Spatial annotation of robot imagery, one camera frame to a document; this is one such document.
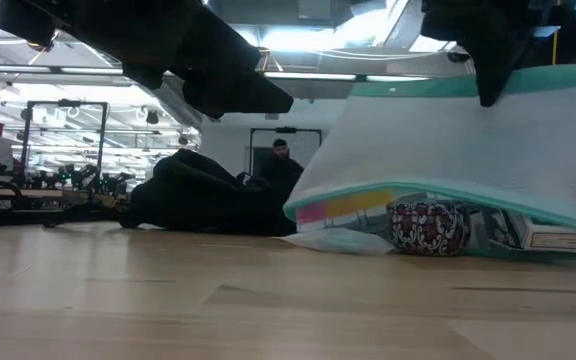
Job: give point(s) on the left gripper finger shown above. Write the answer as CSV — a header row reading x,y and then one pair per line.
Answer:
x,y
238,95
228,50

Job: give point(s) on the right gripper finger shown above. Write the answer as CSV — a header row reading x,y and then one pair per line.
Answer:
x,y
490,75

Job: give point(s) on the black backpack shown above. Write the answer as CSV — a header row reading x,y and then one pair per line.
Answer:
x,y
193,195

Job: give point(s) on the person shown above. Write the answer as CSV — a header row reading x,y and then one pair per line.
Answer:
x,y
280,172

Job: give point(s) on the pink yellow card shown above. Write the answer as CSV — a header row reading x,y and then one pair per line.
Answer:
x,y
348,205

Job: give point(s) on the red white patterned round pouch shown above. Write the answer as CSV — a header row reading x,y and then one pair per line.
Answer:
x,y
428,227

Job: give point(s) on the white printed box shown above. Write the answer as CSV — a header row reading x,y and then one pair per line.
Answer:
x,y
558,240

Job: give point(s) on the white plastic packet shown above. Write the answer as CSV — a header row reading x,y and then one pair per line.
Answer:
x,y
343,241

